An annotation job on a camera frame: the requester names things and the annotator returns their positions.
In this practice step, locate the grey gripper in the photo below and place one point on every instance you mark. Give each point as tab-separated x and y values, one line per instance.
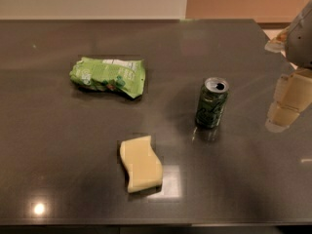
300	39

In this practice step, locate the green soda can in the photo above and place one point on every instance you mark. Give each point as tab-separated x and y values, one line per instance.
212	99

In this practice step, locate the green rice chip bag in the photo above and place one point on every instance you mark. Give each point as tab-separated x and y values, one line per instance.
115	75

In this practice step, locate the yellow sponge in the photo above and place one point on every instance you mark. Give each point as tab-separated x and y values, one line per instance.
143	167

